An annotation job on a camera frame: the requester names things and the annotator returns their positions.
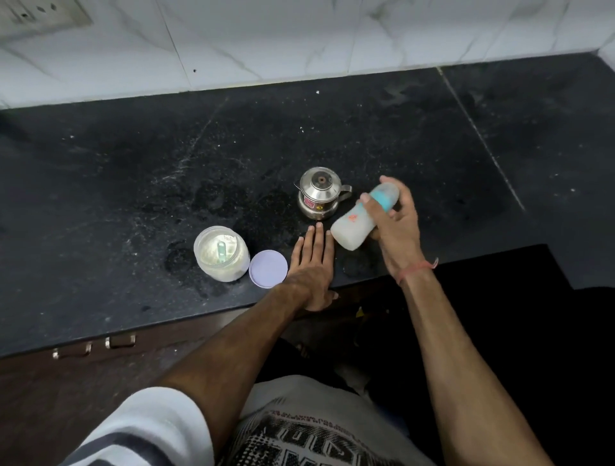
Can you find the person's right hand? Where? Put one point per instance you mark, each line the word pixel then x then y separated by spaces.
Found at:
pixel 396 235

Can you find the person's left hand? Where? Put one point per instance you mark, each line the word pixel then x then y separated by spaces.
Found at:
pixel 310 278

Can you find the person's left little finger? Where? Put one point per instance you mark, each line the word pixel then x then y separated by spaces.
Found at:
pixel 296 252

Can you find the person's left thumb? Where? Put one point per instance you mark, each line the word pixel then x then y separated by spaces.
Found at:
pixel 331 297

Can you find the person's left middle finger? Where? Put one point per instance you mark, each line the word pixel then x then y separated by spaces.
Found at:
pixel 319 242

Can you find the person's right thumb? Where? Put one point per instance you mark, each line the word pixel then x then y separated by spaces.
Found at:
pixel 371 207

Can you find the person's left forearm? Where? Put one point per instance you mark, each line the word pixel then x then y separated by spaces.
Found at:
pixel 240 355

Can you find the person's right forearm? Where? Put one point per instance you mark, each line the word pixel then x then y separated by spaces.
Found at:
pixel 461 374

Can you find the lavender round jar lid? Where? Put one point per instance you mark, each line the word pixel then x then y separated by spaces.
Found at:
pixel 267 269

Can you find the small steel lidded pot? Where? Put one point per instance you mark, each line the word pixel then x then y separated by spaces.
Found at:
pixel 319 194

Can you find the pale green scoop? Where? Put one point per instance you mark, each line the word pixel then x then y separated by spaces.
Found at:
pixel 221 252

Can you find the clear jar of white powder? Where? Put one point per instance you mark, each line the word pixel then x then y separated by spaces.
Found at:
pixel 221 254

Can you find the red wrist thread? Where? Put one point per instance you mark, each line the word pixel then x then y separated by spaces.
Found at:
pixel 415 270

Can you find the white printed shirt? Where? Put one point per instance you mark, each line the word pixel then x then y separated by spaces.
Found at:
pixel 307 432

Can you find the brown wooden cabinet front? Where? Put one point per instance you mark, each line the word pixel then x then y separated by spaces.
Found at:
pixel 72 398

